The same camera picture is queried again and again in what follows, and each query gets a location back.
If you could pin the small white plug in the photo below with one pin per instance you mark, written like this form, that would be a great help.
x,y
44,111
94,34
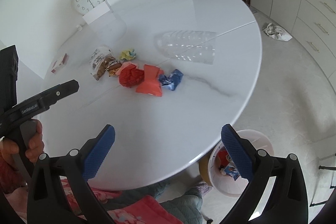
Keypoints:
x,y
79,27

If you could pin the green quilted clothing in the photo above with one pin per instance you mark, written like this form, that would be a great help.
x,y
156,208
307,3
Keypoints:
x,y
178,200

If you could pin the yellow paper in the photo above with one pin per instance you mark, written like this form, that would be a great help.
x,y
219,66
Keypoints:
x,y
128,54

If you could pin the beige drawer unit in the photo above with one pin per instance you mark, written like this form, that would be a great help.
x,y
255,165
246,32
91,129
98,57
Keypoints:
x,y
315,17

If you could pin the brown snack wrapper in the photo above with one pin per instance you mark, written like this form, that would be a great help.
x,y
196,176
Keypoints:
x,y
103,70

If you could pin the patterned snack wrapper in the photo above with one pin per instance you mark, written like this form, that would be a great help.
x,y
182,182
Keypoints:
x,y
114,68

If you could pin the brown round object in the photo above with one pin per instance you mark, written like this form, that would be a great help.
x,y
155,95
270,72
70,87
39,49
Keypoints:
x,y
203,169

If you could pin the white card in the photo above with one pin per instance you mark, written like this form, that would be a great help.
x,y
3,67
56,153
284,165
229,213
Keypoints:
x,y
97,13

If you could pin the clear plastic bottle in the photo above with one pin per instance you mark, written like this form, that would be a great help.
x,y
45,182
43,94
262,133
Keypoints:
x,y
187,45

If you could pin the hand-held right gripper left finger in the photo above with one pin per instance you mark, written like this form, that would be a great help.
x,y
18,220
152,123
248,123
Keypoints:
x,y
101,152

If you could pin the red and white box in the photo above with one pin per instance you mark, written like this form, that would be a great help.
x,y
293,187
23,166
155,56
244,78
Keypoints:
x,y
59,63

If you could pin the white waste bin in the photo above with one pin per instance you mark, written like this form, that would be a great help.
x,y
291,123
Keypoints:
x,y
228,187

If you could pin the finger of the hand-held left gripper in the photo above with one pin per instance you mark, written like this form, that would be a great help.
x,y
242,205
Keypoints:
x,y
60,91

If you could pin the pink floral clothing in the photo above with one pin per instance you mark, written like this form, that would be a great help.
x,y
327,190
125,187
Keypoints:
x,y
126,211

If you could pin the clear plastic wrapper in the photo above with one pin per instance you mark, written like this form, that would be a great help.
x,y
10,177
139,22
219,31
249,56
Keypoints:
x,y
98,55

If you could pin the pink paper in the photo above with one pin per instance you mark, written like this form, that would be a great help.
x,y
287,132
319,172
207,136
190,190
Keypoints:
x,y
126,65

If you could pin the person's left hand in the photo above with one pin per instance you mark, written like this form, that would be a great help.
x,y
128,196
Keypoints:
x,y
36,140

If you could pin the black metal stand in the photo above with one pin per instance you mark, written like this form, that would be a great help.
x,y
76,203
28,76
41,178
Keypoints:
x,y
324,167

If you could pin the red paper piece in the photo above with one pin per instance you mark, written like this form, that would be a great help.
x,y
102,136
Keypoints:
x,y
223,157

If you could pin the blue wrapper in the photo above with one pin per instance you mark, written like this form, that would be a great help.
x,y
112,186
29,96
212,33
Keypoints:
x,y
170,79

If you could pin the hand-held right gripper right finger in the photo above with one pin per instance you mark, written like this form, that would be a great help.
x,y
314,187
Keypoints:
x,y
236,153

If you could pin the white crumpled bag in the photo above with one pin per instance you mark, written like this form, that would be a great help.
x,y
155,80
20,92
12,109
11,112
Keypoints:
x,y
277,32

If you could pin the orange-red packet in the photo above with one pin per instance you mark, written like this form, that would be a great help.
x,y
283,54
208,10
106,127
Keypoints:
x,y
150,81

